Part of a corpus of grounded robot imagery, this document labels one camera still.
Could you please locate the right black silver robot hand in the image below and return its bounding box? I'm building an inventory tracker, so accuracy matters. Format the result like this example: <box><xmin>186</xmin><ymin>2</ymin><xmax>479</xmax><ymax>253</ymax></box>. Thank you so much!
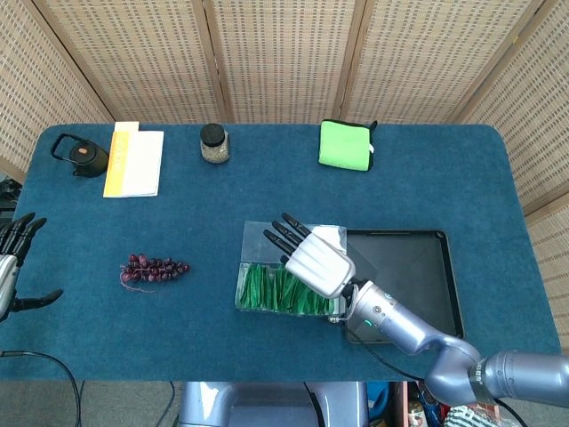
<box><xmin>263</xmin><ymin>212</ymin><xmax>357</xmax><ymax>298</ymax></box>

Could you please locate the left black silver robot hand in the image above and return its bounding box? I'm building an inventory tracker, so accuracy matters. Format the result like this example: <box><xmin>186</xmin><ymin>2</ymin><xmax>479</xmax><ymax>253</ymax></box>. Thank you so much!
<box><xmin>0</xmin><ymin>212</ymin><xmax>65</xmax><ymax>322</ymax></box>

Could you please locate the clear box with green contents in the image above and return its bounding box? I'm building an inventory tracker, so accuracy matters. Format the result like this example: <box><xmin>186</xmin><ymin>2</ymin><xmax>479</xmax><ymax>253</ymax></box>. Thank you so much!
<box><xmin>234</xmin><ymin>221</ymin><xmax>349</xmax><ymax>318</ymax></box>

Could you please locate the black equipment beside table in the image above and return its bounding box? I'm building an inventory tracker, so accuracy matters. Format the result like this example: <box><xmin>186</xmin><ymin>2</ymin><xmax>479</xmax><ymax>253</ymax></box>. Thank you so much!
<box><xmin>0</xmin><ymin>175</ymin><xmax>21</xmax><ymax>213</ymax></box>

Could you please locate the black plastic tray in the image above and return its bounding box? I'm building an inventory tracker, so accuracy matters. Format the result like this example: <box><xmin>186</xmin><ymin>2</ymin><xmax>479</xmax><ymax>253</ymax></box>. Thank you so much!
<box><xmin>341</xmin><ymin>228</ymin><xmax>466</xmax><ymax>346</ymax></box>

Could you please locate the green folded microfibre cloth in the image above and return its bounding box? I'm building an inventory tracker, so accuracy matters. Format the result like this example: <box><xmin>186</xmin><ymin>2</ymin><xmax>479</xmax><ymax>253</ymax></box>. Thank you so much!
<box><xmin>317</xmin><ymin>118</ymin><xmax>379</xmax><ymax>173</ymax></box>

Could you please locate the blue carpet table cover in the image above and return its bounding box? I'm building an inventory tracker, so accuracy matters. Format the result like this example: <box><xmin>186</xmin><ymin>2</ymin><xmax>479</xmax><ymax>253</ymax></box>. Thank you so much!
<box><xmin>0</xmin><ymin>123</ymin><xmax>562</xmax><ymax>383</ymax></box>

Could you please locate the black cast iron teapot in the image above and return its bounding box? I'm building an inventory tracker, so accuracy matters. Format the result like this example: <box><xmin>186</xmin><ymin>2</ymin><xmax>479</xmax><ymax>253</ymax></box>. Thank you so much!
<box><xmin>50</xmin><ymin>133</ymin><xmax>110</xmax><ymax>179</ymax></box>

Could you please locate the red grapes bunch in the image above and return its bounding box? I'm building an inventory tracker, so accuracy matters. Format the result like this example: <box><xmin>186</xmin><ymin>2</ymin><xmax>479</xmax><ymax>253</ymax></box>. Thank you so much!
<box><xmin>118</xmin><ymin>254</ymin><xmax>191</xmax><ymax>294</ymax></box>

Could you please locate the blue-grey robot torso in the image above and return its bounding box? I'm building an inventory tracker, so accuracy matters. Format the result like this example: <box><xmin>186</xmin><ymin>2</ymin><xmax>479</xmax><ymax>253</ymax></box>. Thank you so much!
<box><xmin>177</xmin><ymin>381</ymin><xmax>370</xmax><ymax>427</ymax></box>

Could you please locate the glass jar with black lid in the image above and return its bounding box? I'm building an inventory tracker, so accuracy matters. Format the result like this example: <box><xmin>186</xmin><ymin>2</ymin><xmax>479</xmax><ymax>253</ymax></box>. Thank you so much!
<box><xmin>199</xmin><ymin>123</ymin><xmax>232</xmax><ymax>165</ymax></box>

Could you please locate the yellow and white booklet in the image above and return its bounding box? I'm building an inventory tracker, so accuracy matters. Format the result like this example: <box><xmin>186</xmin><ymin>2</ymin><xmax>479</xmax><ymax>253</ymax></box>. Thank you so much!
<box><xmin>102</xmin><ymin>130</ymin><xmax>165</xmax><ymax>198</ymax></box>

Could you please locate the woven folding screen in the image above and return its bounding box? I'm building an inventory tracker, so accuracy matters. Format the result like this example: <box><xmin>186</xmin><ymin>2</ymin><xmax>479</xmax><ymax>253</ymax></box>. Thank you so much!
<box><xmin>0</xmin><ymin>0</ymin><xmax>569</xmax><ymax>321</ymax></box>

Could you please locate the black floor cable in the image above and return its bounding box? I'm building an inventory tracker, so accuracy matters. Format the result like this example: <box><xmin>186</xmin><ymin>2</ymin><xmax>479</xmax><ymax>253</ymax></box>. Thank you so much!
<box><xmin>0</xmin><ymin>349</ymin><xmax>84</xmax><ymax>427</ymax></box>
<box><xmin>164</xmin><ymin>381</ymin><xmax>178</xmax><ymax>427</ymax></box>

